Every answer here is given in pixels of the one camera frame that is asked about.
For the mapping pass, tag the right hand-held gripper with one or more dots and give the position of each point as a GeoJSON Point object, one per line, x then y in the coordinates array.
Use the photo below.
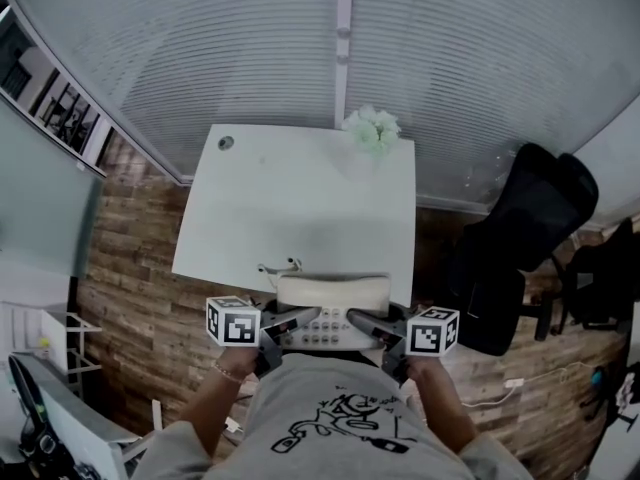
{"type": "Point", "coordinates": [429, 335]}

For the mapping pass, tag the person's right forearm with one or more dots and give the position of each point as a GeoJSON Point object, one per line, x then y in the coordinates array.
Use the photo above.
{"type": "Point", "coordinates": [445, 403]}

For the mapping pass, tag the person's left forearm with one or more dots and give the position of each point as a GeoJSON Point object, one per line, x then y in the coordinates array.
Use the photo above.
{"type": "Point", "coordinates": [212, 403]}

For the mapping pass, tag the frosted glass panel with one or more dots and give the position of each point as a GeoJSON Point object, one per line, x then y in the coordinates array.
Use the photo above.
{"type": "Point", "coordinates": [40, 193]}

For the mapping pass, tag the white power strip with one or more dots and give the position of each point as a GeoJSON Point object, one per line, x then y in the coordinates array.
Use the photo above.
{"type": "Point", "coordinates": [514, 383]}

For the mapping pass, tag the black framed window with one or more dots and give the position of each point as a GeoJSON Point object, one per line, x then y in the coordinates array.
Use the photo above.
{"type": "Point", "coordinates": [65, 110]}

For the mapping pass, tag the white table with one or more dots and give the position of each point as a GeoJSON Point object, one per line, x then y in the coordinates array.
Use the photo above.
{"type": "Point", "coordinates": [300, 203]}

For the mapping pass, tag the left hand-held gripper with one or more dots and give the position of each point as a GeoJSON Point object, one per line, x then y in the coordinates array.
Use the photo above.
{"type": "Point", "coordinates": [235, 325]}

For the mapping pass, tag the black mesh office chair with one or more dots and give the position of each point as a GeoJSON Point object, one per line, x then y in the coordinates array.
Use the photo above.
{"type": "Point", "coordinates": [520, 228]}

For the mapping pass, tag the white flower bouquet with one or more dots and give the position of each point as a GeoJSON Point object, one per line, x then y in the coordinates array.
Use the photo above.
{"type": "Point", "coordinates": [374, 127]}

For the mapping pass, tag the grey printed t-shirt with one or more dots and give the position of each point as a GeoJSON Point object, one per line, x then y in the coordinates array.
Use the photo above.
{"type": "Point", "coordinates": [340, 418]}

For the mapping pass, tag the white telephone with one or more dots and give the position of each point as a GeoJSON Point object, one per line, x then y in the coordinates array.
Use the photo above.
{"type": "Point", "coordinates": [332, 290]}

